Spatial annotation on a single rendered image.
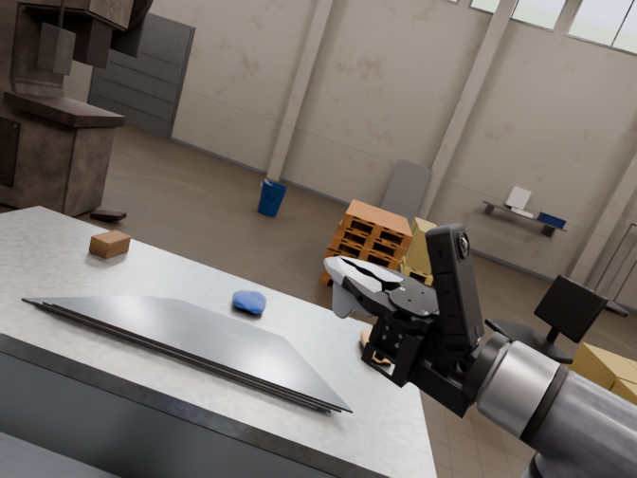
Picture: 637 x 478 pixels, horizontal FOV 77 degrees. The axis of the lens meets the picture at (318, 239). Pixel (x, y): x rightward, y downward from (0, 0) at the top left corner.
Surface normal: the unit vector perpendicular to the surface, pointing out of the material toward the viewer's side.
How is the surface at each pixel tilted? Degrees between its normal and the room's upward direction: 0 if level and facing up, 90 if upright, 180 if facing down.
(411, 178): 79
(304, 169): 90
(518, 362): 39
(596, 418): 47
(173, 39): 90
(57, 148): 90
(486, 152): 90
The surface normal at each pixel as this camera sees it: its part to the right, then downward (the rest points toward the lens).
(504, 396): -0.59, -0.03
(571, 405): -0.31, -0.51
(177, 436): -0.11, 0.24
